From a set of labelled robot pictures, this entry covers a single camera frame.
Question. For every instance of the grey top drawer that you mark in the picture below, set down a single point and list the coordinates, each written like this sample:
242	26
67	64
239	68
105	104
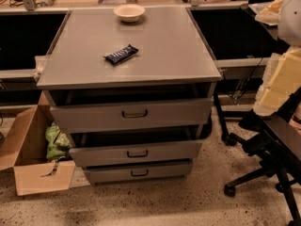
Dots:
136	115

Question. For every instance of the blue snack bar wrapper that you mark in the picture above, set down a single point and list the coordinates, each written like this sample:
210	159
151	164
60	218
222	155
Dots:
121	55

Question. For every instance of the black office chair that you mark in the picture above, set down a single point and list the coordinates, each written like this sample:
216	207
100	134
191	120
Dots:
277	144

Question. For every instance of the grey drawer cabinet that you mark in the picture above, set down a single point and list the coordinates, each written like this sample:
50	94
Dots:
172	63

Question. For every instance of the grey drawer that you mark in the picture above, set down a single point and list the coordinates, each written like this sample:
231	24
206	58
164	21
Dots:
154	170
136	115
138	153

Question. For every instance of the grey bottom drawer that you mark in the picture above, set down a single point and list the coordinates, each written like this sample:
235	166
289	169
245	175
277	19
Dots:
154	170

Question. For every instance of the open cardboard box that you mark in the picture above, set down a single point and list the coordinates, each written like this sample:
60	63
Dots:
24	150

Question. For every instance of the white bowl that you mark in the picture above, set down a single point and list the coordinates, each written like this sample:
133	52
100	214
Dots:
129	13

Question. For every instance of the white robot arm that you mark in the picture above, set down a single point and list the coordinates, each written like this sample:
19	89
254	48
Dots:
282	80

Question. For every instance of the green chip bag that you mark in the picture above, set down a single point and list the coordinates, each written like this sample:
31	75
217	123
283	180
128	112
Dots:
58	144

